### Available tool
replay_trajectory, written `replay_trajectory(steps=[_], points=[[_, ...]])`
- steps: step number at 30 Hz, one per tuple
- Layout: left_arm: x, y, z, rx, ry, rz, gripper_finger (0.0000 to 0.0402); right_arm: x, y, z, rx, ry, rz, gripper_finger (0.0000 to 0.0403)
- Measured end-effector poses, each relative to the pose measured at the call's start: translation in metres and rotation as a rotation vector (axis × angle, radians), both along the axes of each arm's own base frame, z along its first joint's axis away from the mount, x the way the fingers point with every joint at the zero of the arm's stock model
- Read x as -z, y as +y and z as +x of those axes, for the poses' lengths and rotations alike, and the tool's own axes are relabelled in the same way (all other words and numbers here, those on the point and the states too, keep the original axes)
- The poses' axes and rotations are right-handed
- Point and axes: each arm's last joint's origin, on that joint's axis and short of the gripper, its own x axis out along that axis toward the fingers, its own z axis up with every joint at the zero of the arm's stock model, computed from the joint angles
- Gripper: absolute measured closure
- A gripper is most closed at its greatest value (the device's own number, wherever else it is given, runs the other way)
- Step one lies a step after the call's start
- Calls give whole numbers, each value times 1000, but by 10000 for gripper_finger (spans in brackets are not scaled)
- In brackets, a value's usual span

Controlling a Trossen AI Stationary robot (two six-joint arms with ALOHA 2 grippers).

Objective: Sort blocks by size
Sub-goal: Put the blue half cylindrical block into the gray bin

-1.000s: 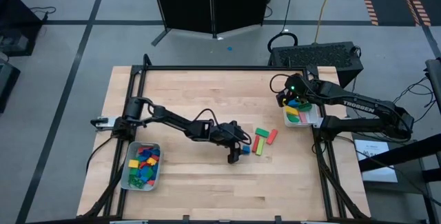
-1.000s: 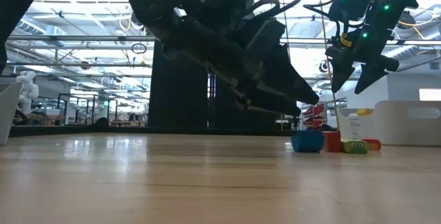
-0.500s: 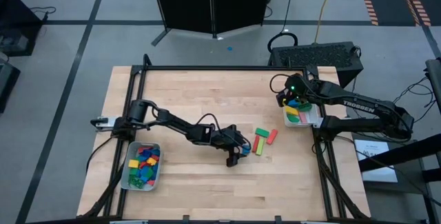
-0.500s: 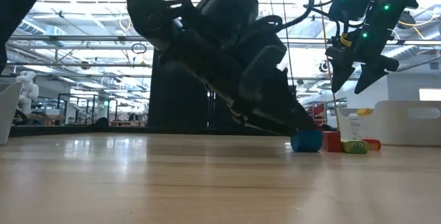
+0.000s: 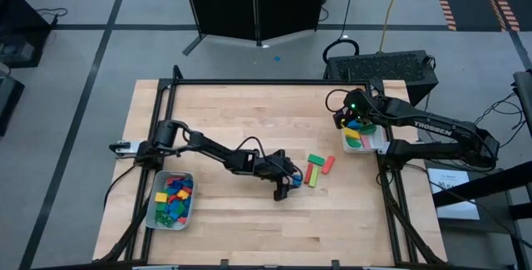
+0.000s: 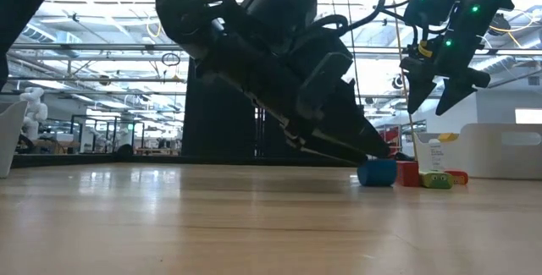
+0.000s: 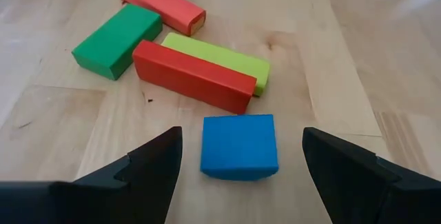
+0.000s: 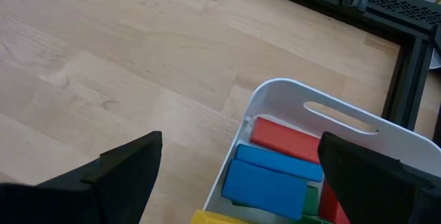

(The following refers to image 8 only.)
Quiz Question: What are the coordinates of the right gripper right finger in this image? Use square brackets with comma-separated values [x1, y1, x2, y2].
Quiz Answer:
[316, 132, 441, 224]

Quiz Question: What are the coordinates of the black table frame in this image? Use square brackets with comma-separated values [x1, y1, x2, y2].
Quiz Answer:
[229, 0, 441, 132]

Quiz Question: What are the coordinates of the yellow long block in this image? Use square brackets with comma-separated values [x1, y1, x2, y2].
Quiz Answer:
[190, 209, 249, 224]

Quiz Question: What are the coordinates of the red long block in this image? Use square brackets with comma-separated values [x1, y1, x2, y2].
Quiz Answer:
[249, 116, 323, 165]

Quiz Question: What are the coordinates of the red arch block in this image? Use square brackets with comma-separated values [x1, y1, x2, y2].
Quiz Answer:
[318, 179, 351, 224]

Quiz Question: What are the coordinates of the white plastic storage bin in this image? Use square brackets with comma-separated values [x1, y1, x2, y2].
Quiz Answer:
[201, 77, 441, 224]

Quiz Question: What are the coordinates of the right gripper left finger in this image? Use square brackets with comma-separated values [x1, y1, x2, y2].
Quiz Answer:
[0, 130, 163, 224]

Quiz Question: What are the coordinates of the black perforated computer case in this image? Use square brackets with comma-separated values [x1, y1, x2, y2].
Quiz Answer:
[365, 0, 441, 28]

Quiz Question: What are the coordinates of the blue long block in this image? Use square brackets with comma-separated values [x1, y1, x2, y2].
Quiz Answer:
[234, 143, 325, 183]

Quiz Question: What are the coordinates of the large blue rectangular block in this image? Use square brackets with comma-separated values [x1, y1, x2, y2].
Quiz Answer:
[220, 159, 309, 222]

